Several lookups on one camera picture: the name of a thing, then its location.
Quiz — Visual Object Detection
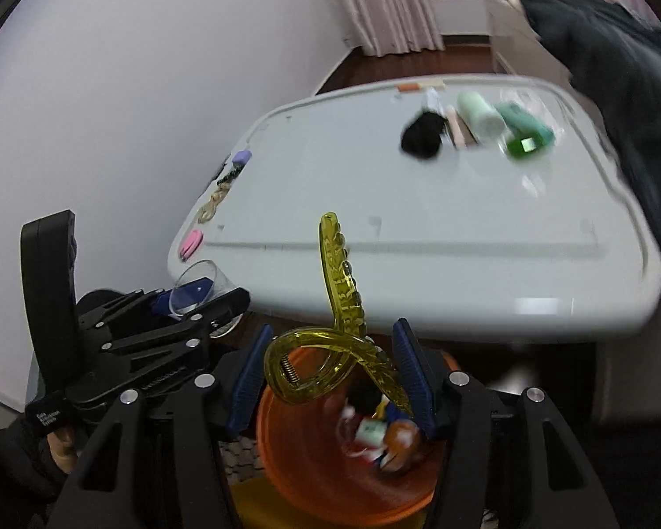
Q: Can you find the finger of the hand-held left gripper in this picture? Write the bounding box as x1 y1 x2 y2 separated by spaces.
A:
76 278 213 332
99 287 251 378

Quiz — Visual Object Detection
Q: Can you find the mint tube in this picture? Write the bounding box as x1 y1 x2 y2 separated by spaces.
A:
456 91 505 141

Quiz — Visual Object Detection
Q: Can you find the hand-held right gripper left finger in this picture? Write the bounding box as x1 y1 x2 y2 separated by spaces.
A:
44 324 276 529

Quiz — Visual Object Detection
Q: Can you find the black pompom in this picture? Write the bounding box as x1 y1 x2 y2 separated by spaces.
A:
399 111 446 160

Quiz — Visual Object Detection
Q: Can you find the pink curtain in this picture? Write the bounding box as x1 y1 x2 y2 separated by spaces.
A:
325 0 444 57

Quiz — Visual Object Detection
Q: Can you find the pink tube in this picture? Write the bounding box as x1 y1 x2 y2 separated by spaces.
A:
446 106 477 149

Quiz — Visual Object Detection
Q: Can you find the yellow hair claw clip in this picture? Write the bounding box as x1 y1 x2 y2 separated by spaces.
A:
263 212 416 420

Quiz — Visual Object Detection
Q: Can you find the clear plastic cup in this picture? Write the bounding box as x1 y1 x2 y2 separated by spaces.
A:
171 259 243 337

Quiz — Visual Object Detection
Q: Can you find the orange plastic bin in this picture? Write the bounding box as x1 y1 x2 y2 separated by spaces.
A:
256 342 455 527

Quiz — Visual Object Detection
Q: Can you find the white box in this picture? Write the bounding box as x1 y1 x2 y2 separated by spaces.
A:
358 419 389 447

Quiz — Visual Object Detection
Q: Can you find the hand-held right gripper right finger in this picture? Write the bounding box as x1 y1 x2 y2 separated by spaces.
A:
392 318 620 529

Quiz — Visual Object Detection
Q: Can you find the pink round case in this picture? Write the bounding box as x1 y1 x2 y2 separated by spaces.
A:
179 230 204 260

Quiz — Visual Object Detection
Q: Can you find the teal green tube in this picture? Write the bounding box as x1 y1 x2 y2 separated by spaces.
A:
494 100 556 144

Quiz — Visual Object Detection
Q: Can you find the white cabinet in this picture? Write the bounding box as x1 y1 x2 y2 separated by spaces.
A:
430 0 574 83

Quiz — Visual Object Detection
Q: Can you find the person's left hand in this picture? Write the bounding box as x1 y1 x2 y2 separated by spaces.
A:
45 427 83 475

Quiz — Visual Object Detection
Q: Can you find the black beaded chain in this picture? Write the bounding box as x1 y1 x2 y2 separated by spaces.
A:
216 162 243 188

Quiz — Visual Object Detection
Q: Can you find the white plastic table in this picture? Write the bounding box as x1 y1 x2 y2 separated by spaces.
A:
168 73 661 339

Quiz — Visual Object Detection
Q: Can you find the person's left forearm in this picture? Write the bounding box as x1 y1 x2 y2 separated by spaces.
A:
0 416 67 529

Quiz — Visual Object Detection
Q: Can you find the beige chain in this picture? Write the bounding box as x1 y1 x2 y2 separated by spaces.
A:
198 184 231 224

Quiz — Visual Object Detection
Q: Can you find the orange plush toy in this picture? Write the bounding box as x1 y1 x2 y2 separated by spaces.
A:
386 421 422 465

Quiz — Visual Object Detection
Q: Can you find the dark grey jacket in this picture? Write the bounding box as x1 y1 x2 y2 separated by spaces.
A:
520 0 661 298

